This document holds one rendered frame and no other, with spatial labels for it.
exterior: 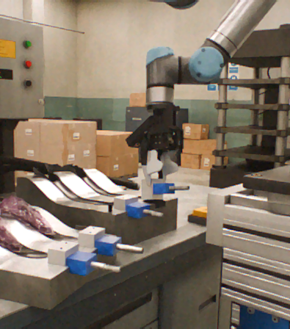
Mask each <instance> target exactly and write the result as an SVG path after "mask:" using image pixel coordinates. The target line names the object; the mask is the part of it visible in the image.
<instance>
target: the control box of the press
mask: <svg viewBox="0 0 290 329"><path fill-rule="evenodd" d="M42 118H43V27H42V26H40V25H36V24H33V23H26V22H23V21H16V20H12V19H9V18H0V156H14V157H15V137H14V130H15V128H16V127H17V125H18V123H19V122H20V121H21V122H22V123H25V121H29V119H42ZM14 191H15V171H10V172H8V173H5V174H3V175H2V176H0V194H1V193H5V192H14Z"/></svg>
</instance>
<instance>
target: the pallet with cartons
mask: <svg viewBox="0 0 290 329"><path fill-rule="evenodd" d="M130 134H131V132H119V131H96V170H97V171H100V172H102V173H103V174H104V175H105V176H110V177H115V178H125V179H128V178H136V177H138V167H139V153H138V148H130V147H129V146H128V144H127V142H126V138H127V137H128V136H129V135H130Z"/></svg>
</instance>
